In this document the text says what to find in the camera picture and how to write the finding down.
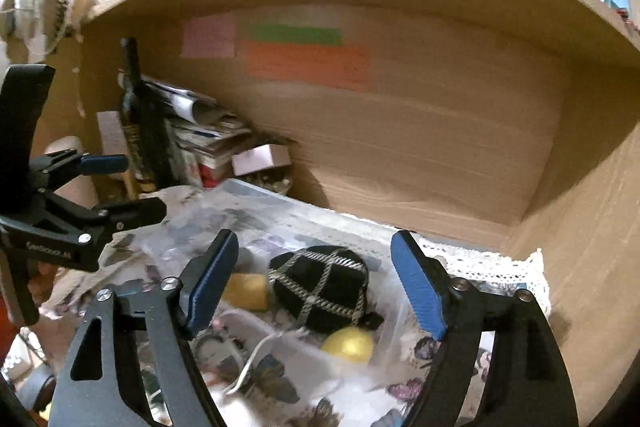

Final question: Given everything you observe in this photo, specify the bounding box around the yellow sponge block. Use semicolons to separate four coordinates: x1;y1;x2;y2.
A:
221;273;271;312

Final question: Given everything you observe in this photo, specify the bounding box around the green paper strip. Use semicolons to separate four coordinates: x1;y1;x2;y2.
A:
252;25;343;46

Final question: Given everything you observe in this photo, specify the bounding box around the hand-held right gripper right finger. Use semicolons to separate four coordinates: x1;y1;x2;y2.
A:
390;231;581;427

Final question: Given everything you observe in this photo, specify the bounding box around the wooden shelf unit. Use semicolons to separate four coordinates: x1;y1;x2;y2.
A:
50;0;640;427

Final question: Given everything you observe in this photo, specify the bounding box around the yellow ball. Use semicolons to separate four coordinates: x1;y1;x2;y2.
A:
320;327;376;365

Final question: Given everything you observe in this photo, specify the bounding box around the white cord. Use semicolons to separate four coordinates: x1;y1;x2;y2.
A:
220;326;312;395

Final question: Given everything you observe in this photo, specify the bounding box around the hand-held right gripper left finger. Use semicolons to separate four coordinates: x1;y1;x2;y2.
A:
47;229;240;427

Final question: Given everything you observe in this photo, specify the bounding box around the small white box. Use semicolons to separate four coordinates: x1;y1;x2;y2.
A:
231;144;292;178

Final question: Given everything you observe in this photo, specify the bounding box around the clear plastic container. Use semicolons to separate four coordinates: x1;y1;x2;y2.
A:
142;179;418;408

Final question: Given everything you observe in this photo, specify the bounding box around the beige paper roll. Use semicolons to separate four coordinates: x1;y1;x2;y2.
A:
44;136;98;208

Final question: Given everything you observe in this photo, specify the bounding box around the pink paper note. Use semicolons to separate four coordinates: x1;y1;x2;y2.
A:
182;13;237;58

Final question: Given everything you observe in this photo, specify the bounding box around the black bottle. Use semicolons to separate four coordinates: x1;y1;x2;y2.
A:
119;38;173;194

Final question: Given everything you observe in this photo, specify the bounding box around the black rope-netted cushion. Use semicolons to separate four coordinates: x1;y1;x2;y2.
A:
268;246;385;335

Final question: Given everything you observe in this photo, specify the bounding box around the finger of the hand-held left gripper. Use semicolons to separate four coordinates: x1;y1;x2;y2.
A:
31;150;130;188
37;196;167;258

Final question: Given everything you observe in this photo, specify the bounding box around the orange paper sheet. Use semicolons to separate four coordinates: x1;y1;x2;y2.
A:
247;42;372;92

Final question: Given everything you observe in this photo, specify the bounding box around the stack of magazines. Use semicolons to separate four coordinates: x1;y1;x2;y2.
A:
142;77;253;188

